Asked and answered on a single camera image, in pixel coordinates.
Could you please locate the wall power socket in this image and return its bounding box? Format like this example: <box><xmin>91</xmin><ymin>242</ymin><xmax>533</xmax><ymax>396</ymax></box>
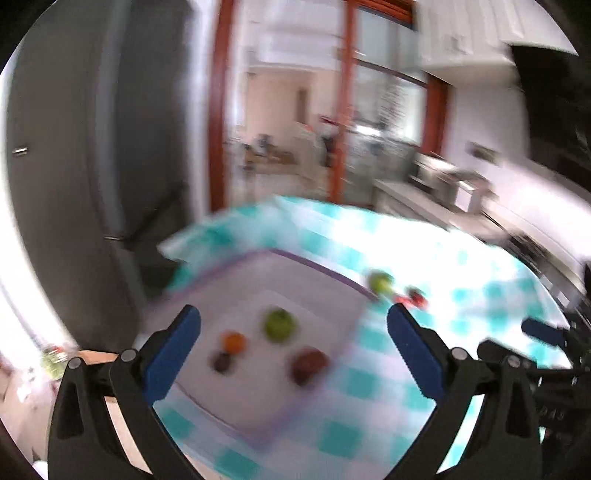
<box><xmin>467</xmin><ymin>142</ymin><xmax>499</xmax><ymax>165</ymax></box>

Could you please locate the black range hood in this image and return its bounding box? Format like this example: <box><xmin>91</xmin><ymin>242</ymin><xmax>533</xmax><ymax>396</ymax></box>
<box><xmin>511</xmin><ymin>44</ymin><xmax>590</xmax><ymax>190</ymax></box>

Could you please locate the steel rice cooker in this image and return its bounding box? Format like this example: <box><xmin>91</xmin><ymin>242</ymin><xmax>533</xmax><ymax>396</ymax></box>
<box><xmin>410</xmin><ymin>154</ymin><xmax>492</xmax><ymax>215</ymax></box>

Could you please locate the black gas stove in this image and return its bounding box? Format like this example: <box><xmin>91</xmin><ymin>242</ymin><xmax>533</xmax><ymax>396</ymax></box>
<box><xmin>501</xmin><ymin>234</ymin><xmax>590</xmax><ymax>315</ymax></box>

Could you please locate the red wooden door frame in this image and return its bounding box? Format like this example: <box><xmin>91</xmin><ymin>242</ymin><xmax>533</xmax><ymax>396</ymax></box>
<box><xmin>207</xmin><ymin>0</ymin><xmax>449</xmax><ymax>213</ymax></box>

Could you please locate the teal checkered tablecloth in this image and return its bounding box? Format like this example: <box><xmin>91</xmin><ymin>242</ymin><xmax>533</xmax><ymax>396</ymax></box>
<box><xmin>156</xmin><ymin>197</ymin><xmax>568</xmax><ymax>479</ymax></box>

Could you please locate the large green fruit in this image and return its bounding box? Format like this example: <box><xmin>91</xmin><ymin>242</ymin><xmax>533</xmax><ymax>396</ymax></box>
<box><xmin>263</xmin><ymin>308</ymin><xmax>297</xmax><ymax>343</ymax></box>

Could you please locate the dark grey refrigerator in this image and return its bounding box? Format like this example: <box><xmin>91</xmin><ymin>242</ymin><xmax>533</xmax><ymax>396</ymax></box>
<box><xmin>6</xmin><ymin>1</ymin><xmax>197</xmax><ymax>351</ymax></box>

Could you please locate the red tomato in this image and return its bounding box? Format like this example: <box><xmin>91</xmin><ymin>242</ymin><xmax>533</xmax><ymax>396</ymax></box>
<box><xmin>394</xmin><ymin>287</ymin><xmax>428</xmax><ymax>310</ymax></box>

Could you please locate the orange persimmon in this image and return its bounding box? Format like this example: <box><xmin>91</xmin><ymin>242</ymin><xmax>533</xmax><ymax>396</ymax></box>
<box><xmin>221</xmin><ymin>331</ymin><xmax>249</xmax><ymax>356</ymax></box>

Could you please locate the dark mangosteen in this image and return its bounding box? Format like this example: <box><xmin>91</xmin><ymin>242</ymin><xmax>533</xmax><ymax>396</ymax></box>
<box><xmin>211</xmin><ymin>351</ymin><xmax>235</xmax><ymax>375</ymax></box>

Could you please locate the purple storage box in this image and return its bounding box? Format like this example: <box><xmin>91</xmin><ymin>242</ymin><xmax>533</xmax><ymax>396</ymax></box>
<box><xmin>143</xmin><ymin>249</ymin><xmax>377</xmax><ymax>443</ymax></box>

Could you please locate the small green tomato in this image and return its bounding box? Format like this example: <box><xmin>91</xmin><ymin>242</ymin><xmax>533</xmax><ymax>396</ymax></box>
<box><xmin>368</xmin><ymin>270</ymin><xmax>394</xmax><ymax>297</ymax></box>

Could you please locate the dark red apple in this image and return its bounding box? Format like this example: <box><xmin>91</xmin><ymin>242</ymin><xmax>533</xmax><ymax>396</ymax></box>
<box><xmin>290</xmin><ymin>348</ymin><xmax>331</xmax><ymax>386</ymax></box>

